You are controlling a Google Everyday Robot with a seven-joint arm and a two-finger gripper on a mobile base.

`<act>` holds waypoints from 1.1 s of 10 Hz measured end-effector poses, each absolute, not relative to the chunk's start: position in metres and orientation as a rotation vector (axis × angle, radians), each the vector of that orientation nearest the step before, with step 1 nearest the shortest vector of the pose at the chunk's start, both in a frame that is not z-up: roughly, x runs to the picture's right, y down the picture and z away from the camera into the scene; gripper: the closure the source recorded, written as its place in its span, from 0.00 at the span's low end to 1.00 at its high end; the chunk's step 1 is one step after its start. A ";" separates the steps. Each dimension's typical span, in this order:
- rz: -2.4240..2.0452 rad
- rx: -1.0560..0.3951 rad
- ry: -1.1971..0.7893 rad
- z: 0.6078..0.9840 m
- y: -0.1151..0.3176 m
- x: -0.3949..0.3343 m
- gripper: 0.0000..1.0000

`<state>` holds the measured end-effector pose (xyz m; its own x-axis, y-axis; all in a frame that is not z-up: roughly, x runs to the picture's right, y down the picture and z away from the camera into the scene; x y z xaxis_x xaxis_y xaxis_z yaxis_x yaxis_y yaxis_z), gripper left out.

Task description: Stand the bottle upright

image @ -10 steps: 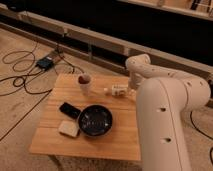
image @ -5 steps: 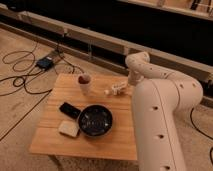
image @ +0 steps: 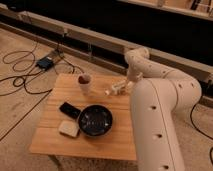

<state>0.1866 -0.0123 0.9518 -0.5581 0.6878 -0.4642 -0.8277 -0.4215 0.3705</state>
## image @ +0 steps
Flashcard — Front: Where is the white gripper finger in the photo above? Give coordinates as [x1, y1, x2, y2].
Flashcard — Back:
[115, 88, 127, 95]
[112, 80, 127, 89]

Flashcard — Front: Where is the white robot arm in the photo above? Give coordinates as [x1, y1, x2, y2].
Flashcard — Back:
[125, 47, 202, 171]

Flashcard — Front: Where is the black bowl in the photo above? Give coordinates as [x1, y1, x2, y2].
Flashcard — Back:
[78, 105, 113, 137]

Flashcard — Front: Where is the wooden table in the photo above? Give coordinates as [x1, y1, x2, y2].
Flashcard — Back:
[28, 73, 138, 162]

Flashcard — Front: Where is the beige sponge block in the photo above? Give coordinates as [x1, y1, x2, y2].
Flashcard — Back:
[59, 121, 79, 137]

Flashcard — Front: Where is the blue power box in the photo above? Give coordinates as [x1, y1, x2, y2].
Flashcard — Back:
[36, 57, 54, 70]

